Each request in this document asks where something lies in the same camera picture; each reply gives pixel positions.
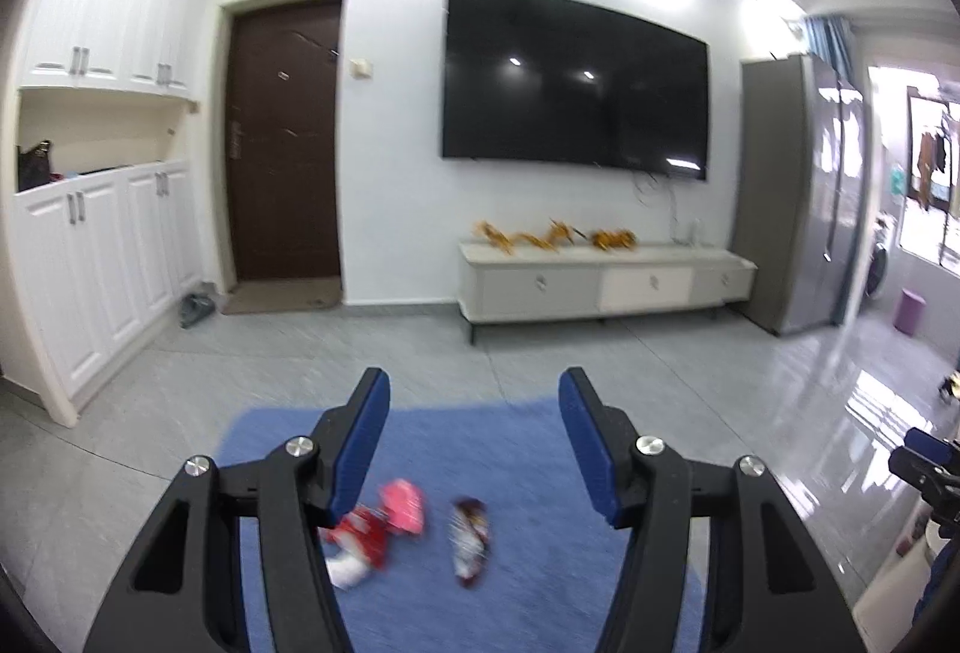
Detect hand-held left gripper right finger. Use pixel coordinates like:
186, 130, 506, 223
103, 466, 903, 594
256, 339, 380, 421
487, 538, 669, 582
559, 366, 875, 653

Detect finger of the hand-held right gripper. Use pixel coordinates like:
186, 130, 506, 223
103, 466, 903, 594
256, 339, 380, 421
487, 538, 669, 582
904, 426, 960, 470
889, 447, 960, 513

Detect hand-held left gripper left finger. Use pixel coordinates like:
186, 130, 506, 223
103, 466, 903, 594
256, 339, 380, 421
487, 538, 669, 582
82, 366, 392, 653

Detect pink red wrapper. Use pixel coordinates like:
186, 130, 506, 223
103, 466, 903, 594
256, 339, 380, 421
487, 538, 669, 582
379, 479, 428, 538

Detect red white-lettered wrapper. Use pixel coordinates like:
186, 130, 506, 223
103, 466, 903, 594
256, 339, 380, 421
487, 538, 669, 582
319, 503, 395, 590

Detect dark red white wrapper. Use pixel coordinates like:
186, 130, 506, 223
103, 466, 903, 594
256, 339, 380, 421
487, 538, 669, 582
448, 497, 494, 586

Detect blue fluffy blanket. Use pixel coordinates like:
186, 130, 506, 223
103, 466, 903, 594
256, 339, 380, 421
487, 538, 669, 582
214, 402, 706, 653

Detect blue cloth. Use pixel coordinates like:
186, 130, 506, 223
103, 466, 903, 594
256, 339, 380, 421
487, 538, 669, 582
911, 546, 960, 633

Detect purple stool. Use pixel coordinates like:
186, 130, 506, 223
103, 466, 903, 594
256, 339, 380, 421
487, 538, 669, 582
896, 288, 928, 335

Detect brown doormat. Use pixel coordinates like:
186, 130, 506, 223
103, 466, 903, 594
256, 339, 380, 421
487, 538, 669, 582
223, 278, 342, 315

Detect white low television cabinet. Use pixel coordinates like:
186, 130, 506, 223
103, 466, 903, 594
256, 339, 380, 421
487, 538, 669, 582
457, 239, 757, 345

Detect washing machine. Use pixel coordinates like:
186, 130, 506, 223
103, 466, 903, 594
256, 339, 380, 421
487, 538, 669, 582
862, 214, 894, 306

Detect balcony window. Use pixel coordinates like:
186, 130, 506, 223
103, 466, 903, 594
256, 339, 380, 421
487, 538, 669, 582
904, 87, 960, 273

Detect grey slippers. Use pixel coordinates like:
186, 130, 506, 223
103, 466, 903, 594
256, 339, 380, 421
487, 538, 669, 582
178, 293, 218, 330

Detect hanging clothes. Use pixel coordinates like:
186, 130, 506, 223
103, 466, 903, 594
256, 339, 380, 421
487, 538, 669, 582
915, 113, 960, 213

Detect grey double-door refrigerator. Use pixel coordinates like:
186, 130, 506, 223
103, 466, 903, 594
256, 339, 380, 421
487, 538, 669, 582
731, 53, 863, 338

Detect dark brown door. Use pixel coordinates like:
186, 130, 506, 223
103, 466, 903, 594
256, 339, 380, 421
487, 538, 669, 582
225, 0, 344, 285

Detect white base cabinets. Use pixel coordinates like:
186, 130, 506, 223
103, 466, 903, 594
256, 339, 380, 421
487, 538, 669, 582
0, 158, 203, 429

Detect blue curtain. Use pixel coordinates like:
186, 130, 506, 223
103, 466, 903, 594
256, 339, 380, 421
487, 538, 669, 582
799, 16, 856, 86

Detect dark handbag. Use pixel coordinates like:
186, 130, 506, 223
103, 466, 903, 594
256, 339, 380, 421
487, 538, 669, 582
16, 139, 54, 194

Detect television cables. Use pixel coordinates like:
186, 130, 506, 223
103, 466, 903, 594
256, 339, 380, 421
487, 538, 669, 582
634, 169, 692, 242

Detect black wall television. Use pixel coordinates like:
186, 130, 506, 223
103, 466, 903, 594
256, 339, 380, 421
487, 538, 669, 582
441, 0, 710, 182

